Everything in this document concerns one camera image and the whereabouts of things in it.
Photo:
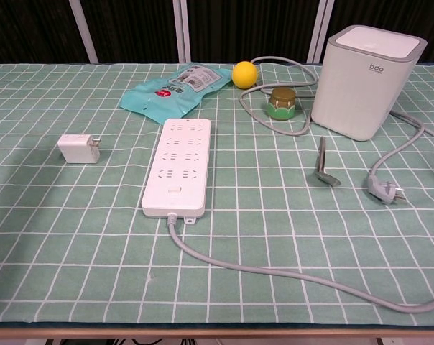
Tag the black ribbed partition panel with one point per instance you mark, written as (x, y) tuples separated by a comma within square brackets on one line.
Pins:
[(382, 12), (23, 28), (245, 25), (130, 28)]

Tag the green checked tablecloth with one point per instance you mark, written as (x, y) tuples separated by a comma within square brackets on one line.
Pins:
[(95, 251)]

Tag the white square appliance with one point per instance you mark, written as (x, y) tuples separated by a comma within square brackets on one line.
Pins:
[(360, 97)]

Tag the white partition frame post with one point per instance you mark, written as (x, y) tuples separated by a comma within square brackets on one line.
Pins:
[(317, 32), (83, 32), (179, 32)]

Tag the white power strip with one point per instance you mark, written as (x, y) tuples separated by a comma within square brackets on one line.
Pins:
[(177, 194)]

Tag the teal snack bag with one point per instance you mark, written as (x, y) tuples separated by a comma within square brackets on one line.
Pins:
[(174, 93)]

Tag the yellow ball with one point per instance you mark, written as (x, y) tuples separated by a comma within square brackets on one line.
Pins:
[(244, 74)]

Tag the green jar with gold lid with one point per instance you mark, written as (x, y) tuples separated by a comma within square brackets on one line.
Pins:
[(281, 106)]

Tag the grey metal angled tool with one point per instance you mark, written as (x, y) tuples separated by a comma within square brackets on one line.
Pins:
[(323, 154)]

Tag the white charger adapter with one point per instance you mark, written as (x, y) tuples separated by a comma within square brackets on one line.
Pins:
[(75, 149)]

